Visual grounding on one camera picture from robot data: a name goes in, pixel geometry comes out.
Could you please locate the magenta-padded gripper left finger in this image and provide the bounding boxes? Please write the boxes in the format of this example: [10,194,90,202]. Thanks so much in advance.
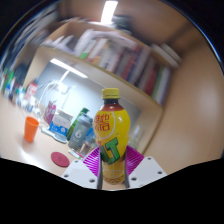
[61,146,103,190]

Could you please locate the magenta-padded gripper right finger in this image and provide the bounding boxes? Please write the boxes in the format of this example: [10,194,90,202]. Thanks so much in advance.
[123,145,168,189]

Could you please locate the yellow-labelled drink bottle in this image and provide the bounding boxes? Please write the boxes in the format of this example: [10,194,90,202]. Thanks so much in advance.
[92,87,132,186]

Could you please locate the flat round red coaster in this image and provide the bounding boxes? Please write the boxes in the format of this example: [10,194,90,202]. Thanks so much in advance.
[50,151,71,168]

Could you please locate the grey shaker bottle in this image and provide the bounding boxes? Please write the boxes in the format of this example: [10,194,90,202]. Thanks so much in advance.
[68,113,94,150]

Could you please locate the green plastic bottle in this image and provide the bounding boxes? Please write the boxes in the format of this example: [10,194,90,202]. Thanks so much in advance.
[65,107,90,141]

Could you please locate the blue and white box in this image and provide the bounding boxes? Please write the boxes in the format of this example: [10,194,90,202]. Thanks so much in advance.
[48,108,74,135]

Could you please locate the orange plastic cup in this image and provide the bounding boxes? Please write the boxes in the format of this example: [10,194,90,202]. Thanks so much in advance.
[23,116,40,143]

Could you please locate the pink pouch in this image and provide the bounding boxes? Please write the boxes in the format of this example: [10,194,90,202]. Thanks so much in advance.
[43,99,58,127]

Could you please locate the white jar with red label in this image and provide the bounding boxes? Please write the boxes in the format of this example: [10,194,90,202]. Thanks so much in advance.
[24,79,39,101]

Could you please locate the white desk lamp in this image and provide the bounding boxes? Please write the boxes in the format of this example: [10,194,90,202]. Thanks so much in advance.
[37,57,89,116]

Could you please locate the wooden shelf unit with books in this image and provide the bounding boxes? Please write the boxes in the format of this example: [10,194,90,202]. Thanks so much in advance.
[36,16,183,108]

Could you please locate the ceiling light tube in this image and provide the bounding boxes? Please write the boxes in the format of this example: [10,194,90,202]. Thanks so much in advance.
[99,0,119,26]

